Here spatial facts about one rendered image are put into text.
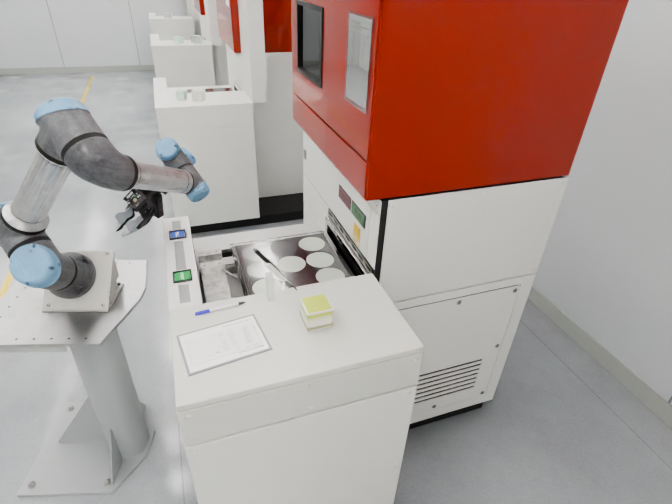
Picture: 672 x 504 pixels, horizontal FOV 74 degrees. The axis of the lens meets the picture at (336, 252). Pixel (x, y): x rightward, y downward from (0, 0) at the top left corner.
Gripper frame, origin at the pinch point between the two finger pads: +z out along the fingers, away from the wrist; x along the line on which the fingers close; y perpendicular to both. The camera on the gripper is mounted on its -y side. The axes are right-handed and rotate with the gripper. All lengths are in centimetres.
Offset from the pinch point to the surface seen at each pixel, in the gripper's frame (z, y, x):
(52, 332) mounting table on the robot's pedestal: 35.7, 8.9, 11.4
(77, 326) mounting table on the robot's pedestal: 30.4, 6.5, 14.9
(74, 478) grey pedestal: 90, -51, 25
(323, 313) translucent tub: -17, 26, 77
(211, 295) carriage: -1.8, 1.9, 40.5
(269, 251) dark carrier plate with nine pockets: -26, -13, 41
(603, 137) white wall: -178, -62, 122
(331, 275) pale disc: -31, -6, 66
